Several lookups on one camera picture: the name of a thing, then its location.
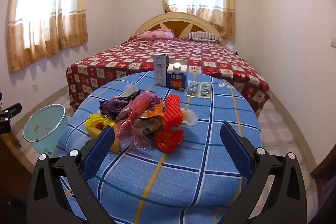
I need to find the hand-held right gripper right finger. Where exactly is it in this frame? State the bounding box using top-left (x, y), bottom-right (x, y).
top-left (218, 122), bottom-right (307, 224)

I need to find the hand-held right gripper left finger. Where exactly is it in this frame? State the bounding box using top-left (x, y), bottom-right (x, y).
top-left (26, 126), bottom-right (117, 224)

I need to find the yellow plastic bag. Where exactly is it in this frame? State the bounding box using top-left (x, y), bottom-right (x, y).
top-left (85, 113), bottom-right (124, 153)

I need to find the pale pink plastic bag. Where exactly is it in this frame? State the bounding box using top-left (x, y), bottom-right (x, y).
top-left (114, 119), bottom-right (153, 149)

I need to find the purple wrapper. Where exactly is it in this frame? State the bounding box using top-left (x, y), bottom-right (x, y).
top-left (99, 96), bottom-right (133, 119)

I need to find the clear plastic bag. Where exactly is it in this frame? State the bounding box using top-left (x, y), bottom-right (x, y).
top-left (121, 84), bottom-right (138, 98)
top-left (180, 108), bottom-right (198, 127)

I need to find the light blue bin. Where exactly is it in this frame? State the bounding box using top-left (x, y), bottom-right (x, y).
top-left (23, 104), bottom-right (69, 159)

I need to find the orange and blue snack wrapper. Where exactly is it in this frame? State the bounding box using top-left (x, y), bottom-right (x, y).
top-left (131, 103), bottom-right (164, 138)

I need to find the magenta plastic bag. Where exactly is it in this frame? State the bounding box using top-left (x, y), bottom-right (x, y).
top-left (118, 90), bottom-right (162, 122)

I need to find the red wrapper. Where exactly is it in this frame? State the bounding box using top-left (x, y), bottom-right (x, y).
top-left (154, 129), bottom-right (184, 153)

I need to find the orange foam net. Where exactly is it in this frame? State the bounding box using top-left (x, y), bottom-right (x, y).
top-left (163, 94), bottom-right (183, 131)

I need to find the clear plastic packet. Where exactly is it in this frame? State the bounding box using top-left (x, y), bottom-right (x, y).
top-left (198, 81), bottom-right (212, 98)
top-left (185, 80), bottom-right (200, 97)

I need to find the blue checked tablecloth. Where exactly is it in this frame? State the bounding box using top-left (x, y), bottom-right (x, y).
top-left (56, 71), bottom-right (263, 224)

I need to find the wooden cabinet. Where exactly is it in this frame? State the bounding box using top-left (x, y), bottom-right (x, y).
top-left (0, 132), bottom-right (36, 203)

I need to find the blue carton with white cap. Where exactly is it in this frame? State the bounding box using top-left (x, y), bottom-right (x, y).
top-left (166, 62), bottom-right (187, 90)

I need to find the bed with red patterned cover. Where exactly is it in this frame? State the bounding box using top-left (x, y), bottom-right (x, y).
top-left (66, 37), bottom-right (271, 115)

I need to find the grey milk carton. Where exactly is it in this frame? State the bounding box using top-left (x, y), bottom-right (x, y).
top-left (154, 53), bottom-right (170, 87)

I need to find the striped pillow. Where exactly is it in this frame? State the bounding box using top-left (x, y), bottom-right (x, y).
top-left (187, 31), bottom-right (223, 42)

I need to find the pink pillow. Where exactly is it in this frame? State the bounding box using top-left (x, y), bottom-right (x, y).
top-left (138, 28), bottom-right (175, 41)

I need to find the large beige curtain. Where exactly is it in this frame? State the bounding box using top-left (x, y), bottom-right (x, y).
top-left (7, 0), bottom-right (90, 73)

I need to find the cream wooden bed headboard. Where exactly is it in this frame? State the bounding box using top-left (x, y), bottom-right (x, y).
top-left (134, 12), bottom-right (226, 45)

